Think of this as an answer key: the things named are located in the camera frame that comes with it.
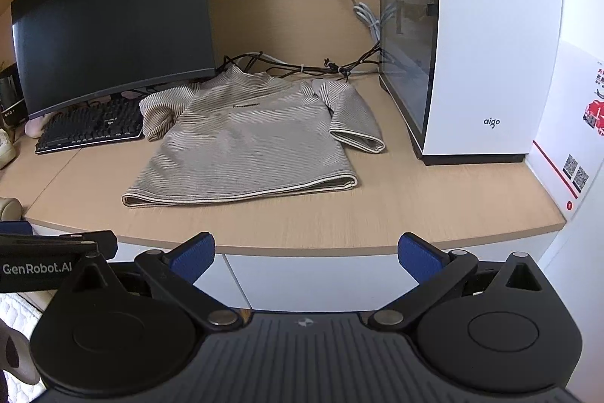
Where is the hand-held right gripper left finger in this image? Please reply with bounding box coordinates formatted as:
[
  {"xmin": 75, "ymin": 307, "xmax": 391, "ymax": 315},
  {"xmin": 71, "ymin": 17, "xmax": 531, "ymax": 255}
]
[{"xmin": 57, "ymin": 232, "xmax": 239, "ymax": 331}]

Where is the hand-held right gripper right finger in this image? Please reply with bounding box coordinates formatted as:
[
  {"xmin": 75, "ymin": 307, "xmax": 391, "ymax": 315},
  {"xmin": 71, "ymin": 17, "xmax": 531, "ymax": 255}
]
[{"xmin": 369, "ymin": 232, "xmax": 554, "ymax": 331}]

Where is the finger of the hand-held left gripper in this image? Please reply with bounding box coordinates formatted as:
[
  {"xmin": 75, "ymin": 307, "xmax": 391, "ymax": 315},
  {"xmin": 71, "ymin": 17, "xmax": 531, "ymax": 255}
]
[
  {"xmin": 0, "ymin": 221, "xmax": 35, "ymax": 237},
  {"xmin": 60, "ymin": 230, "xmax": 119, "ymax": 263}
]

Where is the striped long-sleeve shirt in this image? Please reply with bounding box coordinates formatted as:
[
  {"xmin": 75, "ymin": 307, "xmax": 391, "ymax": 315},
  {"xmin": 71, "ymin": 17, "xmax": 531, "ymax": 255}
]
[{"xmin": 122, "ymin": 65, "xmax": 386, "ymax": 209}]

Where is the beige cushion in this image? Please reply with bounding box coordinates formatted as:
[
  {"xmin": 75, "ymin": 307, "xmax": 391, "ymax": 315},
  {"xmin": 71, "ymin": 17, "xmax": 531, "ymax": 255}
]
[{"xmin": 0, "ymin": 197, "xmax": 25, "ymax": 221}]

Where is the white quilted mattress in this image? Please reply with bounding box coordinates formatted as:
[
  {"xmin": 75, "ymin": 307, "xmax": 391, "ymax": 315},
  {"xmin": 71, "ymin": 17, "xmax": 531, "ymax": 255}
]
[{"xmin": 0, "ymin": 290, "xmax": 48, "ymax": 403}]

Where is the white small object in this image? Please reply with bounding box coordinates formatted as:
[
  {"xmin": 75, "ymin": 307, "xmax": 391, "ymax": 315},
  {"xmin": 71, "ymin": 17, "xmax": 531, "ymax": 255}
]
[{"xmin": 0, "ymin": 128, "xmax": 20, "ymax": 170}]

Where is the white desk cabinet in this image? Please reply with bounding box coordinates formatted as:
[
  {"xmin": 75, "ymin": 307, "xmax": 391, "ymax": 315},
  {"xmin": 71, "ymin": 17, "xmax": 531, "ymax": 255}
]
[{"xmin": 23, "ymin": 218, "xmax": 567, "ymax": 310}]

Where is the black keyboard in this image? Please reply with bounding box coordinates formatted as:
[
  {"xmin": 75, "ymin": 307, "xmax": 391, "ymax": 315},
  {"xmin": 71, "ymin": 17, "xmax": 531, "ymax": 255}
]
[{"xmin": 34, "ymin": 94, "xmax": 145, "ymax": 156}]

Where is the black curved monitor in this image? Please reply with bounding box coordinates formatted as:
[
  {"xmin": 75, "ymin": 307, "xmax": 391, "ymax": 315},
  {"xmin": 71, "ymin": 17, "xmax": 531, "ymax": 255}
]
[{"xmin": 10, "ymin": 0, "xmax": 218, "ymax": 121}]

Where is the white computer case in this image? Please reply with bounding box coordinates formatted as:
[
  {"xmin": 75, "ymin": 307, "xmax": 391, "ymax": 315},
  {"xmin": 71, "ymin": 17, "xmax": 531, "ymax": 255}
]
[{"xmin": 375, "ymin": 0, "xmax": 567, "ymax": 167}]

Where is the white wall poster red print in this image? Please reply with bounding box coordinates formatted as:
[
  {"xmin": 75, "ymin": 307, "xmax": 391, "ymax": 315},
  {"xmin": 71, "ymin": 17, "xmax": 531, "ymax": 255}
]
[{"xmin": 526, "ymin": 39, "xmax": 604, "ymax": 225}]

